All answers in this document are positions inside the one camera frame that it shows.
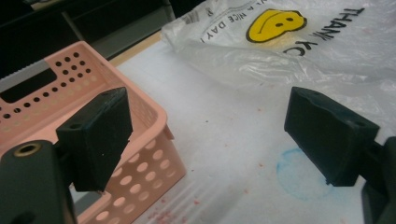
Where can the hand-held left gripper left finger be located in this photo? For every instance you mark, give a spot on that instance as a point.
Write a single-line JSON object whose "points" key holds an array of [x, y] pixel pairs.
{"points": [[93, 146]]}

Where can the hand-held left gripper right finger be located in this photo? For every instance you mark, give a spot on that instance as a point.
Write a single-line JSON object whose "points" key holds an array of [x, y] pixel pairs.
{"points": [[330, 143]]}

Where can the pink perforated plastic basket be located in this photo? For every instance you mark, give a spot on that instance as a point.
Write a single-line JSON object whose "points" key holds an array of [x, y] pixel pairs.
{"points": [[149, 174]]}

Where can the clear plastic bag yellow face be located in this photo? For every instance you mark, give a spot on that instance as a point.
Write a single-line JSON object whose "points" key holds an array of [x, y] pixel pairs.
{"points": [[249, 62]]}

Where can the white table sheet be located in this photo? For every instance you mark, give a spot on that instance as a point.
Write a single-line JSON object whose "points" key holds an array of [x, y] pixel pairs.
{"points": [[218, 140]]}

